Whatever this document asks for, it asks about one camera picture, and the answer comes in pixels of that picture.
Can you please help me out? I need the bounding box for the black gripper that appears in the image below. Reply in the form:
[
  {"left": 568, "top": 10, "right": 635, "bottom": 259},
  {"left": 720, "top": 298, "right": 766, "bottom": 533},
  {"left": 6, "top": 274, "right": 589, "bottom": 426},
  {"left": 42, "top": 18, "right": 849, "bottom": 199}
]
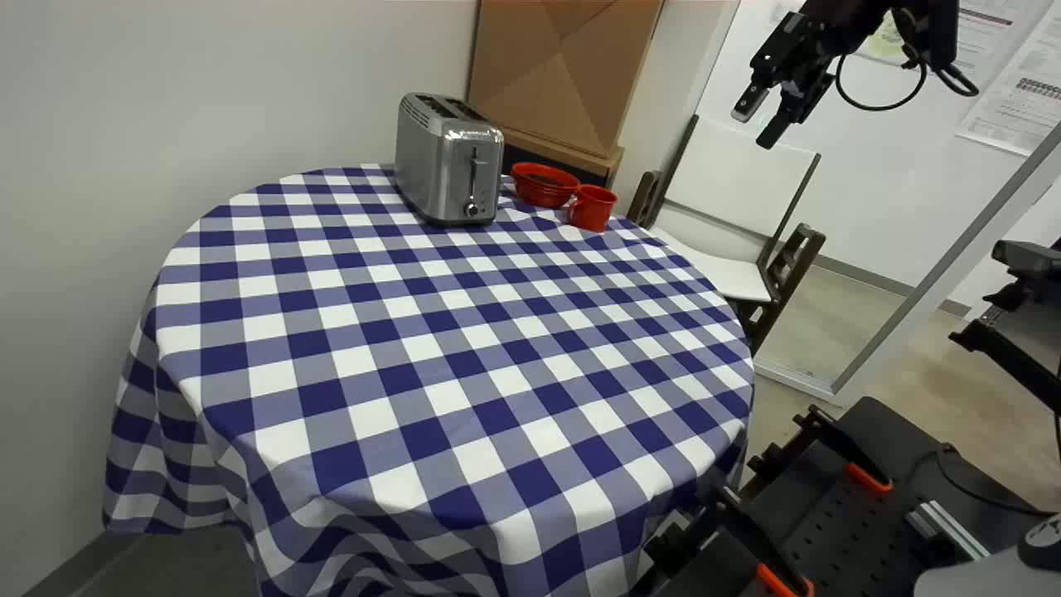
[{"left": 729, "top": 0, "right": 889, "bottom": 150}]

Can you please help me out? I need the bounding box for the black orange robot base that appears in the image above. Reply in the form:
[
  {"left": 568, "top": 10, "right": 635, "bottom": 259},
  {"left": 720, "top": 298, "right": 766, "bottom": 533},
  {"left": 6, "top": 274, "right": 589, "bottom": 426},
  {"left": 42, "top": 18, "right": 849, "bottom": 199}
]
[{"left": 629, "top": 398, "right": 1061, "bottom": 597}]

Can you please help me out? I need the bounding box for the silver metal toaster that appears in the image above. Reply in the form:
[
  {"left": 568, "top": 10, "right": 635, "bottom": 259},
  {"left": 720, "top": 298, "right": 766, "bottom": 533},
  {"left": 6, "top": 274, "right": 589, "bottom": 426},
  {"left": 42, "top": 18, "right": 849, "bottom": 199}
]
[{"left": 395, "top": 93, "right": 505, "bottom": 226}]

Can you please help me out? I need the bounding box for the dark wooden chair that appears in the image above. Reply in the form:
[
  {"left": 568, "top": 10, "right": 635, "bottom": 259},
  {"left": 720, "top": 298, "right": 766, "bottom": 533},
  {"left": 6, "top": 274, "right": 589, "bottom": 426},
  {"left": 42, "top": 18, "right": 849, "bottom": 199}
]
[{"left": 626, "top": 116, "right": 825, "bottom": 350}]

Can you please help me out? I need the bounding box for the white whiteboard panel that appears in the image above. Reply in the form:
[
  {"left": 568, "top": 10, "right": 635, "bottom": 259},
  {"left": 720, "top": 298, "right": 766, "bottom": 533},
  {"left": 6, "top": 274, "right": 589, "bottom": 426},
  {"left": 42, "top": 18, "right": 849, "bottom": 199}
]
[{"left": 690, "top": 0, "right": 1059, "bottom": 284}]

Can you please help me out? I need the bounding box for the red cup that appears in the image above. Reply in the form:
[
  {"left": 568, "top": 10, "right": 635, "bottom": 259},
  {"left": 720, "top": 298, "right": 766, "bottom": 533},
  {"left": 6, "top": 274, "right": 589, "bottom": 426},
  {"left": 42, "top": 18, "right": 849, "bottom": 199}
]
[{"left": 564, "top": 185, "right": 617, "bottom": 231}]

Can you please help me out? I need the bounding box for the large cardboard box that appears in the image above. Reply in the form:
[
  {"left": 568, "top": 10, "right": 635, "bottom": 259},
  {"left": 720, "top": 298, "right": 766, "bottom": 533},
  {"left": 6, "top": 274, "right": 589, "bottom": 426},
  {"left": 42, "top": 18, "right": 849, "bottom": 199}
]
[{"left": 467, "top": 0, "right": 668, "bottom": 176}]

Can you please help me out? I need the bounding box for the red bowl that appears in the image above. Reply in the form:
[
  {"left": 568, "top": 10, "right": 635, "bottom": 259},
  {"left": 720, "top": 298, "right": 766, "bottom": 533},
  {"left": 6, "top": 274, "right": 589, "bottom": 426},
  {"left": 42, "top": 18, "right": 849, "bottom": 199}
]
[{"left": 510, "top": 162, "right": 581, "bottom": 209}]

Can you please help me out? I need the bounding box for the blue white checkered tablecloth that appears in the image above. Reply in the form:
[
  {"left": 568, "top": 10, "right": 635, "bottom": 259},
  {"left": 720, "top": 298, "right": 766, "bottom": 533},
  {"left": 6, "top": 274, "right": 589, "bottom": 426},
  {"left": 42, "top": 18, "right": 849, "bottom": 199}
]
[{"left": 103, "top": 166, "right": 754, "bottom": 597}]

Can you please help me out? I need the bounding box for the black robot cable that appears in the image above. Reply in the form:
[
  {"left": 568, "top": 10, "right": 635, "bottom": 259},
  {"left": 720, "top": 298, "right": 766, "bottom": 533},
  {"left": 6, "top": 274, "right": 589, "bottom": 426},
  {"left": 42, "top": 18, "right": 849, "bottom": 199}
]
[{"left": 831, "top": 30, "right": 982, "bottom": 116}]

